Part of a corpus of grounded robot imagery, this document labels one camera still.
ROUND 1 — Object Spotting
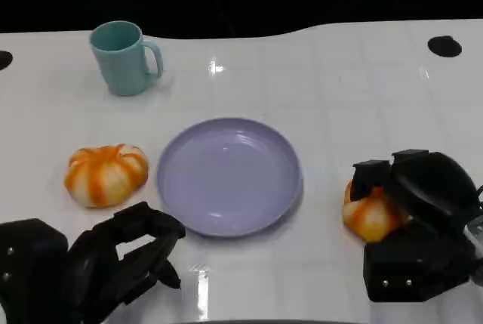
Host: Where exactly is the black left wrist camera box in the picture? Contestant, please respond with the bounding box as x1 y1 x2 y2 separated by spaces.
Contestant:
0 218 69 324

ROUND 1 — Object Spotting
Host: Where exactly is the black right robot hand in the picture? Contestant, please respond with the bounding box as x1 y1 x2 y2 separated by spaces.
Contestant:
350 149 481 242

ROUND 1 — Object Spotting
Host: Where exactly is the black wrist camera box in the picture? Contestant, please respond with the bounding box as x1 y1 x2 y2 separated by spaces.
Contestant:
0 218 69 324
363 224 475 303

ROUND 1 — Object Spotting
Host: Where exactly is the lilac plate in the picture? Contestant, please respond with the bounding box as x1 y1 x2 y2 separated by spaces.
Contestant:
156 117 304 239

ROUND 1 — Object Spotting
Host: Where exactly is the orange white toy bread roll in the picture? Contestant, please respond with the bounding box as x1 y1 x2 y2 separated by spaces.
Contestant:
342 179 413 243
63 143 149 210

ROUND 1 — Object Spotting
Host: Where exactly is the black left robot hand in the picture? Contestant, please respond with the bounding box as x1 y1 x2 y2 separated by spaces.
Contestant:
66 201 186 324

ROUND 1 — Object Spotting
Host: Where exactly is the pale green mug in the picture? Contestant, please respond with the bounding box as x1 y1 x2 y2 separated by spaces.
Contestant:
89 20 165 97

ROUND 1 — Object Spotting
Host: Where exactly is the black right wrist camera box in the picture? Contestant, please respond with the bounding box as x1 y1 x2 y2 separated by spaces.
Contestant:
363 224 475 303

